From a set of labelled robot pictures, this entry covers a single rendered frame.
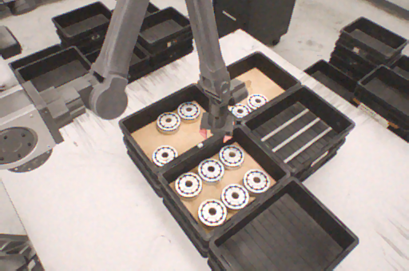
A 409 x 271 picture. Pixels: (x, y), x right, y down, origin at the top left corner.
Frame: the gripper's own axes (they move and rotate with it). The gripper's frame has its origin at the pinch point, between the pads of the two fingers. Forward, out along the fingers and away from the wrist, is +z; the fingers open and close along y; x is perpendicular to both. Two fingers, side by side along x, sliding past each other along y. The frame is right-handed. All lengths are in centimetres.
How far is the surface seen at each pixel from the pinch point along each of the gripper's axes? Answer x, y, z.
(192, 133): -18.1, 10.7, 23.3
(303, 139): -23.4, -37.3, 23.5
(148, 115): -20.3, 30.7, 17.7
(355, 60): -137, -93, 63
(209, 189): 7.0, -0.1, 23.4
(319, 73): -136, -71, 79
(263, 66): -64, -18, 19
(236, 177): 0.4, -9.8, 23.4
